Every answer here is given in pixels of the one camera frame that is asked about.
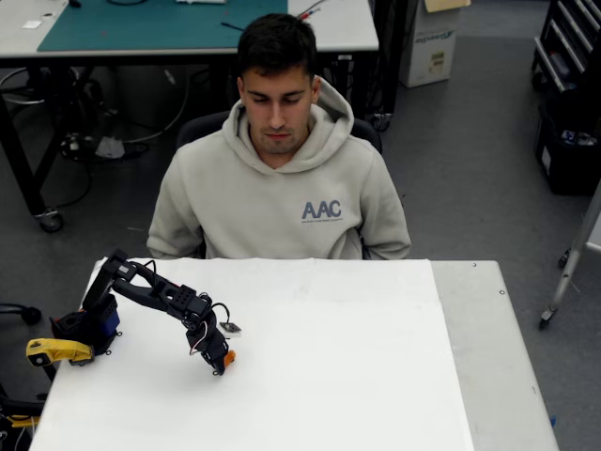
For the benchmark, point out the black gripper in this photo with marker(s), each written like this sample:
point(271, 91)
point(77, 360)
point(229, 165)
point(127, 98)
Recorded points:
point(215, 355)

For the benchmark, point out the orange food piece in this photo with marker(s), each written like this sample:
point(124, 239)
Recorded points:
point(229, 358)

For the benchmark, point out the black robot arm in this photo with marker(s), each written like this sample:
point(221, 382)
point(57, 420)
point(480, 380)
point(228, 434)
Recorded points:
point(141, 293)

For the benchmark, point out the white paper sheet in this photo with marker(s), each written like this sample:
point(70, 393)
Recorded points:
point(305, 376)

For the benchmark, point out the man in beige hoodie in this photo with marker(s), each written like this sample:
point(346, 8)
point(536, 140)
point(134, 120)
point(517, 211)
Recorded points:
point(263, 202)

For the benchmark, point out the black and yellow clamp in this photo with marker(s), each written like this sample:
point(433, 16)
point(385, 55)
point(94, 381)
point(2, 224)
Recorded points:
point(19, 406)

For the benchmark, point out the black office chair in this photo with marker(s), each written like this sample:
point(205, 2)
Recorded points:
point(197, 127)

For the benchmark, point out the crumpled white paper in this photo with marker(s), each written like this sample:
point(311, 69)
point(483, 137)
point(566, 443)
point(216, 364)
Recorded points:
point(110, 148)

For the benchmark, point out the black zip tie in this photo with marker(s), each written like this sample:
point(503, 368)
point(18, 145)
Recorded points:
point(232, 26)

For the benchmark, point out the green cutting mat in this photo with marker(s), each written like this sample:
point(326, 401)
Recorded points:
point(141, 28)

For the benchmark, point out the grey metal stand leg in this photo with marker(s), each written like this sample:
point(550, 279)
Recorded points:
point(565, 277)

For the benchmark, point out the white cardboard box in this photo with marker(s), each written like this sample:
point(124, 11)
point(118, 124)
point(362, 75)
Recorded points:
point(429, 56)

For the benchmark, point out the small white tag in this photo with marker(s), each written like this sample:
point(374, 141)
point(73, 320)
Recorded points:
point(32, 24)

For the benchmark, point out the black bin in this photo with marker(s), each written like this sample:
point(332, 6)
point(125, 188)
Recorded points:
point(563, 169)

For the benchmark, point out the black tool drawer cart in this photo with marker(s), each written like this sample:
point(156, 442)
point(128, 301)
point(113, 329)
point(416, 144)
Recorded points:
point(573, 28)

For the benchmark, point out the black metal rack frame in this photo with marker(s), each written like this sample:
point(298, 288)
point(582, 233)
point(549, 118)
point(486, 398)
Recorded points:
point(387, 70)

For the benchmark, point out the grey workbench with black frame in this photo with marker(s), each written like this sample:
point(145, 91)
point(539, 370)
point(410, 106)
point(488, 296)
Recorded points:
point(338, 33)

